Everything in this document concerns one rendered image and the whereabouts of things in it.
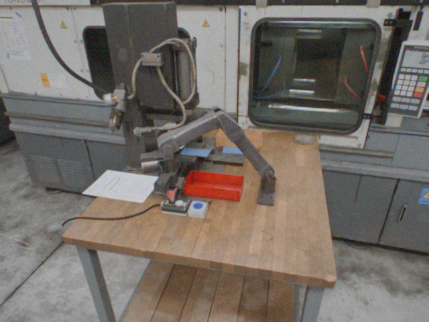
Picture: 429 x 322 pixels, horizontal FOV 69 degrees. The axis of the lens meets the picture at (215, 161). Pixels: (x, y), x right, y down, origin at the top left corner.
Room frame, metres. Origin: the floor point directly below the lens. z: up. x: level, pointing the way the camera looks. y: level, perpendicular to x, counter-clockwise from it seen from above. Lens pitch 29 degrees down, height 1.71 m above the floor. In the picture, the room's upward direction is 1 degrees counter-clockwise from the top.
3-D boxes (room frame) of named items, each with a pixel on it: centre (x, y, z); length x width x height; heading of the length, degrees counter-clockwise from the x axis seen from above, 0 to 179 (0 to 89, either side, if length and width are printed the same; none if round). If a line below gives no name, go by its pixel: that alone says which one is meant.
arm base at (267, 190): (1.15, -0.23, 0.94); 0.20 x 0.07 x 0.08; 167
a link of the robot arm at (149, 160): (1.02, 0.22, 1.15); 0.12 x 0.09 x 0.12; 105
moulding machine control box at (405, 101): (1.63, -1.02, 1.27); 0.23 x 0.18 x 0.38; 164
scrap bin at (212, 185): (1.16, 0.01, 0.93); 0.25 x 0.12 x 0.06; 77
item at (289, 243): (1.32, -0.02, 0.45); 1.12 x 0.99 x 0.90; 167
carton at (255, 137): (1.63, -0.14, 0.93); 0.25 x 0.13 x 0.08; 77
